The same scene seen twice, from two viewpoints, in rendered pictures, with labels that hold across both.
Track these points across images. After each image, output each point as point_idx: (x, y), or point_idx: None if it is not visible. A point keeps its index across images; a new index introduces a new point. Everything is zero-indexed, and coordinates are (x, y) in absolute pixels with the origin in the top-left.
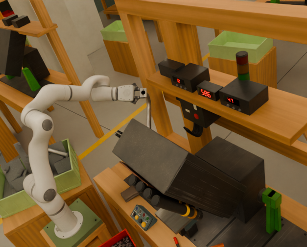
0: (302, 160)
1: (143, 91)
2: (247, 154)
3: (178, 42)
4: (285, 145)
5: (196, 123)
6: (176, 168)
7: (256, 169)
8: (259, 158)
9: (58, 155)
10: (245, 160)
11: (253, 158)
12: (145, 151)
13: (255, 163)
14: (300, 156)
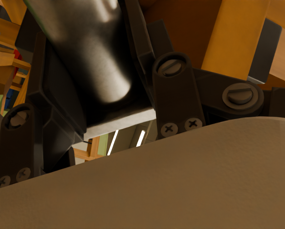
0: (10, 4)
1: (127, 44)
2: None
3: (271, 72)
4: (23, 2)
5: (25, 57)
6: None
7: None
8: None
9: None
10: None
11: None
12: None
13: None
14: (17, 6)
